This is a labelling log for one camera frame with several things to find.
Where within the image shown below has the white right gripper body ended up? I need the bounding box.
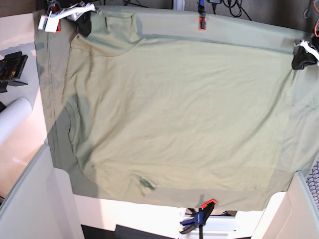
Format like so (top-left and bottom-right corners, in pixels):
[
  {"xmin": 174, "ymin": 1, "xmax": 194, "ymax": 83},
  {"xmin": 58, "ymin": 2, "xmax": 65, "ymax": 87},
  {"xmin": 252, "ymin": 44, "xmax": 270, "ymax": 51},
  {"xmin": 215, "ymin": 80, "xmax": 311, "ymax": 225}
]
[{"xmin": 51, "ymin": 3, "xmax": 96, "ymax": 21}]

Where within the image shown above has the orange top clamp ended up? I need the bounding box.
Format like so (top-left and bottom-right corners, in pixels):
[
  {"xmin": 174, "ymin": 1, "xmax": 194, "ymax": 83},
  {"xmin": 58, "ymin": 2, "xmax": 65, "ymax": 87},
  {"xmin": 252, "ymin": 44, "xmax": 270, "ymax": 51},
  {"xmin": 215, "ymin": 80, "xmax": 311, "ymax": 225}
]
[{"xmin": 199, "ymin": 13, "xmax": 206, "ymax": 31}]

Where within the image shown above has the blue black bar clamp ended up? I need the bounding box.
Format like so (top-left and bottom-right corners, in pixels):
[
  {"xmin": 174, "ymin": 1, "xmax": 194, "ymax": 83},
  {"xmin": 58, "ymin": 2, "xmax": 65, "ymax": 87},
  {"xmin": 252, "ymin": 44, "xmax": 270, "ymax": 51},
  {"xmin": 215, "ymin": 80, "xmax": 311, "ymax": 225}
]
[{"xmin": 179, "ymin": 199, "xmax": 217, "ymax": 239}]

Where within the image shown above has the patterned grey mat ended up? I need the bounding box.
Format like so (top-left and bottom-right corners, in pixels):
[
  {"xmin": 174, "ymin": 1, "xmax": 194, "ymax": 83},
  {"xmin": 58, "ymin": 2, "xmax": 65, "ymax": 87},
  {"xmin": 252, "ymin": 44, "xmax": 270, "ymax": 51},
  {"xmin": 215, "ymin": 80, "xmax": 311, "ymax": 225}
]
[{"xmin": 306, "ymin": 160, "xmax": 319, "ymax": 209}]

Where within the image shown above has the black tablet on stand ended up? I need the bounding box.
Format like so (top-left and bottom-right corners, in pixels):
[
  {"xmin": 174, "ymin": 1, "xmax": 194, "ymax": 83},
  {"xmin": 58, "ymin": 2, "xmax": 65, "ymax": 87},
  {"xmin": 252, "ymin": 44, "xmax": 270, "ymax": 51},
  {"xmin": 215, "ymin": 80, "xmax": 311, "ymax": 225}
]
[{"xmin": 0, "ymin": 51, "xmax": 28, "ymax": 93}]

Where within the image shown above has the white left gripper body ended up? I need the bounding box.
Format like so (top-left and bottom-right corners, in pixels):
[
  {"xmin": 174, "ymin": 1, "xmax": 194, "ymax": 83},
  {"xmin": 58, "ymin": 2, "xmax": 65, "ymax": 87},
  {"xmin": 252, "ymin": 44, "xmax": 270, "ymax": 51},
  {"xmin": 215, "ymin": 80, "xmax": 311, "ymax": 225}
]
[{"xmin": 295, "ymin": 40, "xmax": 319, "ymax": 65}]

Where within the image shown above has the orange corner clamp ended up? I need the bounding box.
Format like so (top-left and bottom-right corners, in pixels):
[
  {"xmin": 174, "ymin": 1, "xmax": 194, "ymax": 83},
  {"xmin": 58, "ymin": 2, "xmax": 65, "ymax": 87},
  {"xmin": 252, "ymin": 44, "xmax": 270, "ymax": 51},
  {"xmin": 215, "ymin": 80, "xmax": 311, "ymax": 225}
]
[{"xmin": 56, "ymin": 22, "xmax": 61, "ymax": 33}]

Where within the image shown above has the white paper roll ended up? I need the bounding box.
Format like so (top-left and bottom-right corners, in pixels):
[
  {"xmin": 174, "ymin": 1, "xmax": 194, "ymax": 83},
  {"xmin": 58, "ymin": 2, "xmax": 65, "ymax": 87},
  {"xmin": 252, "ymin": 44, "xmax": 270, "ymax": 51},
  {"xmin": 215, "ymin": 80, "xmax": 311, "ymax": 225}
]
[{"xmin": 0, "ymin": 98, "xmax": 32, "ymax": 144}]

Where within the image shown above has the olive green T-shirt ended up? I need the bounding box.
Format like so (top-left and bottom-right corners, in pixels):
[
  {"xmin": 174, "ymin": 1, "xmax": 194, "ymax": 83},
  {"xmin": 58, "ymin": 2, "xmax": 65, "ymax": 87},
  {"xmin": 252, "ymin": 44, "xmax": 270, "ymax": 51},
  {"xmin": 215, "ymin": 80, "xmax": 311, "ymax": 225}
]
[{"xmin": 63, "ymin": 14, "xmax": 295, "ymax": 200}]

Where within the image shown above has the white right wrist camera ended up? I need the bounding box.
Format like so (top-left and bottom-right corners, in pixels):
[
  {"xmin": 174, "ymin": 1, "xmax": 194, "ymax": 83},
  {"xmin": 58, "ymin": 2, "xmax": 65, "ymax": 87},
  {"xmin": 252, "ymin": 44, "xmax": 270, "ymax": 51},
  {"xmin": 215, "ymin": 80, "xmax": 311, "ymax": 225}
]
[{"xmin": 38, "ymin": 15, "xmax": 60, "ymax": 33}]

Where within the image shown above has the aluminium table leg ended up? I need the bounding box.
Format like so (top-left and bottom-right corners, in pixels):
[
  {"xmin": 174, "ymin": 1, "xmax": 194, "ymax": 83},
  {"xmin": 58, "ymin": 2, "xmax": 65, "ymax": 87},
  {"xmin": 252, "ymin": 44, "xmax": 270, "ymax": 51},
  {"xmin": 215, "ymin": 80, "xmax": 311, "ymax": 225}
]
[{"xmin": 172, "ymin": 0, "xmax": 185, "ymax": 11}]

